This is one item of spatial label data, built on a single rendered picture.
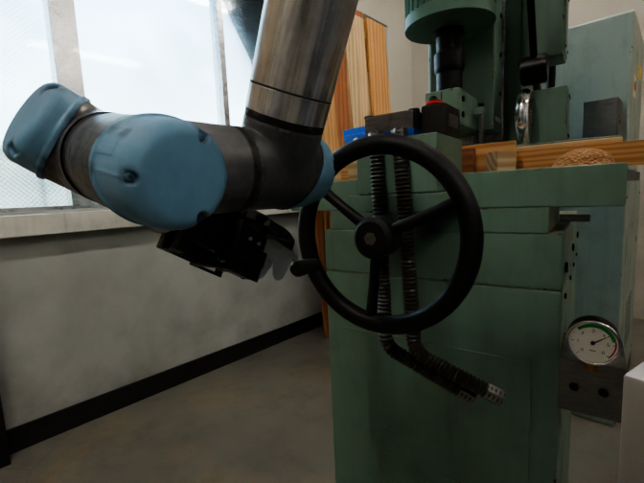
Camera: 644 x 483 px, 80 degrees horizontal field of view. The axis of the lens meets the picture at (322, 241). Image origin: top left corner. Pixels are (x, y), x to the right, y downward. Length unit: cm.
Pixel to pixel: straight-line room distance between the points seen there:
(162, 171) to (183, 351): 181
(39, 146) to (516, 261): 63
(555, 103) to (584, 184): 37
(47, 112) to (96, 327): 154
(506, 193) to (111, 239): 153
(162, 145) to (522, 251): 57
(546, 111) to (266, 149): 77
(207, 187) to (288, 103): 11
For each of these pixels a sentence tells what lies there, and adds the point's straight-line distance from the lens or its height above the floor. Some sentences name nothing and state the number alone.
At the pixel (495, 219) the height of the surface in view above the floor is 82.
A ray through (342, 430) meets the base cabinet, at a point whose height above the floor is 34.
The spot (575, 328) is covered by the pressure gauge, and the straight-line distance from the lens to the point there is 64.
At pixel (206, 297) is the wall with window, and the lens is 204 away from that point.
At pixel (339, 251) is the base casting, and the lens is 81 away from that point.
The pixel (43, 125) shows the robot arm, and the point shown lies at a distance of 36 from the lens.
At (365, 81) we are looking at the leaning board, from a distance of 289.
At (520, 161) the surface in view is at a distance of 84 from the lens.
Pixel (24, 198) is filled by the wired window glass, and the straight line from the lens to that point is 182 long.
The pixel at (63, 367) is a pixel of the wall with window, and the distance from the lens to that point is 186.
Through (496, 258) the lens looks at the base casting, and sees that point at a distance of 70.
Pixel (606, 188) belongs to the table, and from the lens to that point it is 67.
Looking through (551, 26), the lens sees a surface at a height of 121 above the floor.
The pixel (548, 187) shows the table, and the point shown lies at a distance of 68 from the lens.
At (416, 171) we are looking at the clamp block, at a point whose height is 90.
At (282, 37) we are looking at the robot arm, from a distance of 34.
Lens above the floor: 88
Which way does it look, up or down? 7 degrees down
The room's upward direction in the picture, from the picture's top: 3 degrees counter-clockwise
